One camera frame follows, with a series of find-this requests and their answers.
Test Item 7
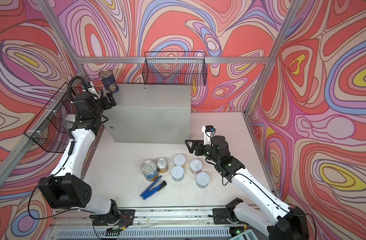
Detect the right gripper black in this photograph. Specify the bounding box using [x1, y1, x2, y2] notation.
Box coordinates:
[185, 139, 220, 164]

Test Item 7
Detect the dark blue labelled can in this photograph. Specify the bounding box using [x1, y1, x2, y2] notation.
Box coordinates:
[98, 70, 119, 93]

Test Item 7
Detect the light blue labelled can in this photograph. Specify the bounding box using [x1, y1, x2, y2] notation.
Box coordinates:
[141, 160, 159, 182]

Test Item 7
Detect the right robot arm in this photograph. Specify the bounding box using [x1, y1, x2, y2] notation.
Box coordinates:
[185, 136, 310, 240]

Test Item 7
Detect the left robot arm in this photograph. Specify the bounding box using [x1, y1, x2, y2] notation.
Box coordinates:
[37, 76, 121, 226]

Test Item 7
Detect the white lid can back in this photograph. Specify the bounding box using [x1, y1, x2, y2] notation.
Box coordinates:
[173, 154, 186, 168]

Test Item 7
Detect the white lid can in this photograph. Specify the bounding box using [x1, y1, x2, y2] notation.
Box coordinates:
[173, 154, 186, 168]
[171, 166, 185, 182]
[196, 172, 210, 189]

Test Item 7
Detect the white lid can front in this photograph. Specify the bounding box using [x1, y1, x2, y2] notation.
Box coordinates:
[171, 166, 185, 182]

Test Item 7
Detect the white lid can right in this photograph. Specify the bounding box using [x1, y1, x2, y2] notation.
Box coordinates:
[196, 172, 210, 189]

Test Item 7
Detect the grey metal cabinet box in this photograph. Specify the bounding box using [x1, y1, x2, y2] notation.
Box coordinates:
[104, 84, 191, 144]

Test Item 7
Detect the small gold can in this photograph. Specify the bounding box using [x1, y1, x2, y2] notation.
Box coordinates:
[157, 158, 169, 173]

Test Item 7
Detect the white tape roll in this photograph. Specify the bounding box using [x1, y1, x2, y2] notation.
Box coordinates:
[63, 114, 76, 123]

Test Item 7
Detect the blue black stapler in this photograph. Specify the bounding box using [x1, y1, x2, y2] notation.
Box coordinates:
[140, 176, 167, 200]

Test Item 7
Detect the white device corner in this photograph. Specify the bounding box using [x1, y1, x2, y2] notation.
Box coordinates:
[229, 230, 258, 240]

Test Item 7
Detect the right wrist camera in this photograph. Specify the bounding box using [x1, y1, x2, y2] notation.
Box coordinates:
[202, 125, 216, 145]

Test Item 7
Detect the black wire basket left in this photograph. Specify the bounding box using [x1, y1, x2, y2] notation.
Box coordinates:
[24, 83, 76, 154]

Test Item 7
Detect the black wire basket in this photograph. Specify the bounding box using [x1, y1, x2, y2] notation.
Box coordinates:
[142, 51, 208, 87]
[24, 83, 76, 154]

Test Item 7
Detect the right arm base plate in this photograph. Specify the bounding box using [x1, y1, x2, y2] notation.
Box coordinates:
[211, 208, 246, 225]

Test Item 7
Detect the black wire basket back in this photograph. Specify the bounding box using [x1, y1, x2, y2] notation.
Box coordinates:
[142, 51, 208, 87]

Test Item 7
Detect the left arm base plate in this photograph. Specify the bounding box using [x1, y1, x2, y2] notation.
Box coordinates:
[90, 209, 135, 227]

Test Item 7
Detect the aluminium front rail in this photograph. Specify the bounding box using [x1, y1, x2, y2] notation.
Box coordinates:
[48, 205, 262, 240]

